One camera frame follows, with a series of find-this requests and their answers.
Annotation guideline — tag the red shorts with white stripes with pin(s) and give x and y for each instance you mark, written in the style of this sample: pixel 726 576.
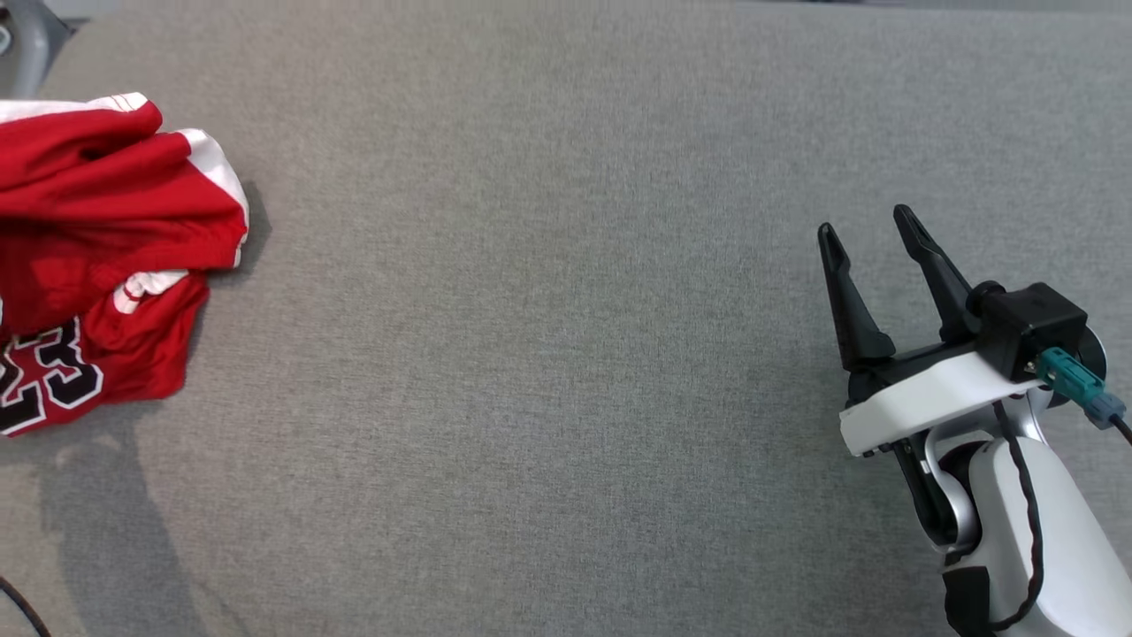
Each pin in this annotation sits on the red shorts with white stripes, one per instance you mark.
pixel 106 195

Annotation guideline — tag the teal right camera connector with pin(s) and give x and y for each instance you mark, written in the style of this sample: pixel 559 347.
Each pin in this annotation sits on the teal right camera connector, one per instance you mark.
pixel 1074 382

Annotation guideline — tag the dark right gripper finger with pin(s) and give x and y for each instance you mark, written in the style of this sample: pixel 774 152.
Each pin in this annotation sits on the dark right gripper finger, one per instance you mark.
pixel 853 327
pixel 942 283

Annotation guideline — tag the grey metal frame piece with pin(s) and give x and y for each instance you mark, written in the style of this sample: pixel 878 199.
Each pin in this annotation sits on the grey metal frame piece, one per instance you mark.
pixel 31 44

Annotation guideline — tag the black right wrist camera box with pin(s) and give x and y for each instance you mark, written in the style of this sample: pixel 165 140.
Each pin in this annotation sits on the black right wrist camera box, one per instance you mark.
pixel 1030 327

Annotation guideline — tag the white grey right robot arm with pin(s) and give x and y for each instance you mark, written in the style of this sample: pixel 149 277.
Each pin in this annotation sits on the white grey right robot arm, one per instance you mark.
pixel 1079 548

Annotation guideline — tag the red Bulls 23 jersey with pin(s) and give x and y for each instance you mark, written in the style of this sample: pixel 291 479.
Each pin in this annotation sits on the red Bulls 23 jersey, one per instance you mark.
pixel 80 372

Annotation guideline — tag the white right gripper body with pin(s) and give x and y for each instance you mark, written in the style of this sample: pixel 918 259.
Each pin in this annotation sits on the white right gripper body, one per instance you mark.
pixel 929 398

